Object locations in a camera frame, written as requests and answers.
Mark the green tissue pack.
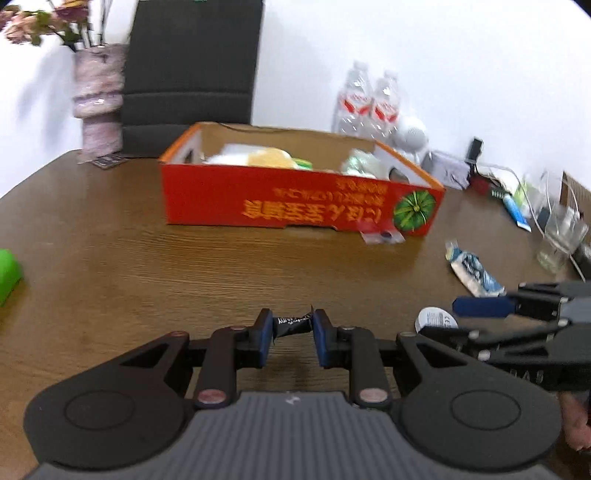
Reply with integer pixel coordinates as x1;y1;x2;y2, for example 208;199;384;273
293;158;314;170

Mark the pink textured vase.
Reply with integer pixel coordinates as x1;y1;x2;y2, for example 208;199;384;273
73;44;127;162

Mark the black small wrapper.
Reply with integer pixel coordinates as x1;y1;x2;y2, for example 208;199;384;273
273;307;315;341

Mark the green crumpled plastic bag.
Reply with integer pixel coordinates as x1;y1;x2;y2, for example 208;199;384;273
341;149;389;181

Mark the red dark small box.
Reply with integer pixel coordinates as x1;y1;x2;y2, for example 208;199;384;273
470;175;507;200

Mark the right clear water bottle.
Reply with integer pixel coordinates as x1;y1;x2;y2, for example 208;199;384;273
367;71;401;141

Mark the clear water bottle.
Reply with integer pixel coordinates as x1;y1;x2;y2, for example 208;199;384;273
367;71;401;141
332;61;373;137

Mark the red orange cardboard box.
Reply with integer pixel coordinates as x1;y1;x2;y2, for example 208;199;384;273
159;123;445;236

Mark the small clear plastic bag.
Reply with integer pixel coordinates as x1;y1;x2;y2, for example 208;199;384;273
361;229;405;245

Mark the white round disc device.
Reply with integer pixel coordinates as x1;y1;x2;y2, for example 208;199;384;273
415;307;459;332

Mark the left clear water bottle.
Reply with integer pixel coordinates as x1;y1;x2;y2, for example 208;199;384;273
332;61;373;137

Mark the orange white plush toy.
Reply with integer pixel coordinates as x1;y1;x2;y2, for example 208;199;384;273
204;144;300;170

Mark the white tin box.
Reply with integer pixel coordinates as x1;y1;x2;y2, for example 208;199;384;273
422;150;471;190

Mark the dried pink flower bouquet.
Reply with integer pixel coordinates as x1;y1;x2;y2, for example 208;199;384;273
1;0;113;52

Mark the white astronaut figurine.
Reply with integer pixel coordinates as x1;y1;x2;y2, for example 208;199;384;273
391;128;429;166

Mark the green cylinder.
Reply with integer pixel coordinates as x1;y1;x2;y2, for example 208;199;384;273
0;249;22;305

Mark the clear drinking glass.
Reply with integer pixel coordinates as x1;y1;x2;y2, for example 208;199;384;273
537;204;589;274

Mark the blue white snack packet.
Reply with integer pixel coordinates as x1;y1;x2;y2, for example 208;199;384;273
446;240;506;298

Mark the black paper shopping bag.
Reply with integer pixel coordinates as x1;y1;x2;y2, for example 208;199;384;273
120;1;264;158

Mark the blue white tube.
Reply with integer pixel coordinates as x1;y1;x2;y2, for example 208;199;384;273
502;194;531;232

